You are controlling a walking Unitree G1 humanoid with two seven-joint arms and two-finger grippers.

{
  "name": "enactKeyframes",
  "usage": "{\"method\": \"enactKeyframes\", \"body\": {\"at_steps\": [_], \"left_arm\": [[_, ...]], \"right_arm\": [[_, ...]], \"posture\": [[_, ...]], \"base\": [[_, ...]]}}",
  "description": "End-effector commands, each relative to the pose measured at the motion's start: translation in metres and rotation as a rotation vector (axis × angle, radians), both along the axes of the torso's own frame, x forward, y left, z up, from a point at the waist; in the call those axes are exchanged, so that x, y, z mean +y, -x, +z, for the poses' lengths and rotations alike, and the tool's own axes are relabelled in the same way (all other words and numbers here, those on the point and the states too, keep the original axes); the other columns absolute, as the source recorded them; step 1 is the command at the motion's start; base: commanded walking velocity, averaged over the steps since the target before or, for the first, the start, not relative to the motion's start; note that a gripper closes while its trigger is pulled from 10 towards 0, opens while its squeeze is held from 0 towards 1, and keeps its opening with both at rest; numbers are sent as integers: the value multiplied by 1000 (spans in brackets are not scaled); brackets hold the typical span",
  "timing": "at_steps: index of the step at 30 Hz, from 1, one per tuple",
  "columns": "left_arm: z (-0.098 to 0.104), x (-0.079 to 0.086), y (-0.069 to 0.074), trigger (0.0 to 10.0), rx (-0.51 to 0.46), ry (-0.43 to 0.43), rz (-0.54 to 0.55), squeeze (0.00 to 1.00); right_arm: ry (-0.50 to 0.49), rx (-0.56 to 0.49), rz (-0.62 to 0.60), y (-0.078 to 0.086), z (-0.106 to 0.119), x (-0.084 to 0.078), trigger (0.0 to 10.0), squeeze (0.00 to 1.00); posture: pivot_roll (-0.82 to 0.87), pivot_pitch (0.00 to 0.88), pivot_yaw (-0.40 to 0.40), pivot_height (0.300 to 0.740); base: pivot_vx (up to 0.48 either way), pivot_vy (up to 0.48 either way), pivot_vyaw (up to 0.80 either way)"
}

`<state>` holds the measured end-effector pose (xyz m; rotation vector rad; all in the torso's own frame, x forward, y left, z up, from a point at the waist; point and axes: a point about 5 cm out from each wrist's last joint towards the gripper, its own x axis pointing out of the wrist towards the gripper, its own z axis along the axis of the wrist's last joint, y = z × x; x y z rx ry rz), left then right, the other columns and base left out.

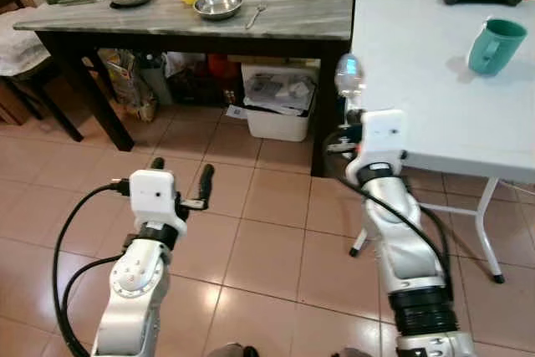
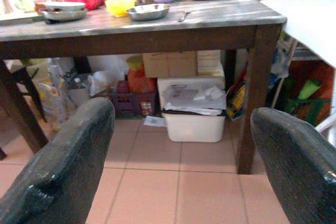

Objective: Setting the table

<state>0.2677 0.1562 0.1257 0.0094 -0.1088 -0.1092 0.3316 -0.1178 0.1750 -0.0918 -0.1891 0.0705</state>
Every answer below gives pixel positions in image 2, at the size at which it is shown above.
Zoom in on steel bowl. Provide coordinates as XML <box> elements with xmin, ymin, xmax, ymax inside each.
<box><xmin>125</xmin><ymin>3</ymin><xmax>171</xmax><ymax>22</ymax></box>

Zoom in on orange plastic bag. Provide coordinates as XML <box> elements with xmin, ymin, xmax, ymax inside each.
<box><xmin>127</xmin><ymin>68</ymin><xmax>158</xmax><ymax>94</ymax></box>

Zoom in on metal spoon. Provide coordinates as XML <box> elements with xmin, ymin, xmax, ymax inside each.
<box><xmin>178</xmin><ymin>10</ymin><xmax>192</xmax><ymax>23</ymax></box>

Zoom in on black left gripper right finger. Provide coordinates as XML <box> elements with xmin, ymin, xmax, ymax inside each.
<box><xmin>250</xmin><ymin>107</ymin><xmax>336</xmax><ymax>224</ymax></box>

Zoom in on yellow plastic bowl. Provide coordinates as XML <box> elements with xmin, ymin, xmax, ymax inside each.
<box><xmin>104</xmin><ymin>0</ymin><xmax>135</xmax><ymax>17</ymax></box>

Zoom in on orange green patterned bag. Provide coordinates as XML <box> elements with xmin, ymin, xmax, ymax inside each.
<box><xmin>283</xmin><ymin>60</ymin><xmax>335</xmax><ymax>127</ymax></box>

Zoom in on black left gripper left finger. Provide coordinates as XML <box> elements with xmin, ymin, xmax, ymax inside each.
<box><xmin>0</xmin><ymin>97</ymin><xmax>116</xmax><ymax>224</ymax></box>

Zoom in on stack of papers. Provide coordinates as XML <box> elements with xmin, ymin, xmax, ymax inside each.
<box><xmin>162</xmin><ymin>83</ymin><xmax>227</xmax><ymax>116</ymax></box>

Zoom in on white stacked boxes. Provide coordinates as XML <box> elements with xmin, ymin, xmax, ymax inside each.
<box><xmin>197</xmin><ymin>49</ymin><xmax>225</xmax><ymax>77</ymax></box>

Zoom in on dark wooden table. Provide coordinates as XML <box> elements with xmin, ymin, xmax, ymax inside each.
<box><xmin>0</xmin><ymin>0</ymin><xmax>288</xmax><ymax>175</ymax></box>

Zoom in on dark wooden chair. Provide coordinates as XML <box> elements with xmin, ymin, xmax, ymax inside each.
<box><xmin>0</xmin><ymin>58</ymin><xmax>48</xmax><ymax>161</ymax></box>

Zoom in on paper sheet on floor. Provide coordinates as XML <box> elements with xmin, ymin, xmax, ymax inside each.
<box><xmin>143</xmin><ymin>115</ymin><xmax>167</xmax><ymax>127</ymax></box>

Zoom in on purple plastic crate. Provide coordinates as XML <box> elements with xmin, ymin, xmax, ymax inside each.
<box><xmin>97</xmin><ymin>90</ymin><xmax>158</xmax><ymax>117</ymax></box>

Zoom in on cardboard box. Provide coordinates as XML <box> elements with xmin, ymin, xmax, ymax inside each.
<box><xmin>142</xmin><ymin>51</ymin><xmax>198</xmax><ymax>79</ymax></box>

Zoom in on white styrofoam box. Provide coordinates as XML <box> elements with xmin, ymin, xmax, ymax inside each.
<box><xmin>156</xmin><ymin>75</ymin><xmax>226</xmax><ymax>110</ymax></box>

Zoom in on white plastic bin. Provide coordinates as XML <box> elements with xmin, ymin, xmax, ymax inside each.
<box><xmin>162</xmin><ymin>110</ymin><xmax>226</xmax><ymax>143</ymax></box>

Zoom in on colourful yellow blue bag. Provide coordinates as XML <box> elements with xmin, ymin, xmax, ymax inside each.
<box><xmin>226</xmin><ymin>68</ymin><xmax>248</xmax><ymax>121</ymax></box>

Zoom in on white plastic bag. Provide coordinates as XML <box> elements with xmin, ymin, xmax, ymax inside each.
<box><xmin>88</xmin><ymin>62</ymin><xmax>129</xmax><ymax>96</ymax></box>

